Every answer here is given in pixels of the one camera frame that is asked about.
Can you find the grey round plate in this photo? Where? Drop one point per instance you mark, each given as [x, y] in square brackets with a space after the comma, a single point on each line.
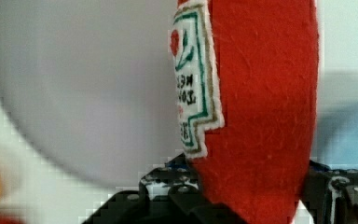
[90, 83]

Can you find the red plush ketchup bottle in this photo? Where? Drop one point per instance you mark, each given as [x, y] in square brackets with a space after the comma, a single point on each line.
[246, 77]

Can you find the blue bowl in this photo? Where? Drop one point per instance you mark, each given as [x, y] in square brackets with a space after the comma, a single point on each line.
[335, 141]

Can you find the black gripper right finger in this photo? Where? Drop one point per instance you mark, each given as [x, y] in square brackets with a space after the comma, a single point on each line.
[331, 195]

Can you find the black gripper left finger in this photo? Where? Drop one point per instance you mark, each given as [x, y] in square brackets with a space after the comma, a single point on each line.
[170, 194]

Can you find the red strawberry toy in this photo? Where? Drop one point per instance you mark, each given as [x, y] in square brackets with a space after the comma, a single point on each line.
[10, 220]

